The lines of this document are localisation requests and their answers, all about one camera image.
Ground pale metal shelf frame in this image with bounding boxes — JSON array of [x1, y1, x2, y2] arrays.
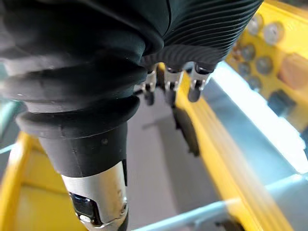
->
[[134, 60, 308, 231]]

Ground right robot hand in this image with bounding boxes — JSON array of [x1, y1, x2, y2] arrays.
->
[[0, 0, 263, 231]]

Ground yellow shelf rack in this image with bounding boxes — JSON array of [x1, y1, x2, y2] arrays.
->
[[0, 63, 268, 231]]

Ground round silver can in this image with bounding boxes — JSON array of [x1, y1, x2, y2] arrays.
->
[[238, 62, 252, 77], [256, 56, 274, 75], [247, 13, 263, 36], [247, 76, 262, 91], [240, 43, 256, 61], [263, 22, 284, 45]]

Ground small black box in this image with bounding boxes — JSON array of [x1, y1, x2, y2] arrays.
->
[[268, 90, 296, 117]]

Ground yellow storage rack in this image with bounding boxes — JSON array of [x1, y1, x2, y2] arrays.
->
[[225, 0, 308, 135]]

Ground grey shelf board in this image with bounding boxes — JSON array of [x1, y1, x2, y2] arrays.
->
[[125, 89, 227, 231]]

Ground brown cardboard box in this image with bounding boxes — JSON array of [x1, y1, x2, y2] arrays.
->
[[277, 53, 308, 91]]

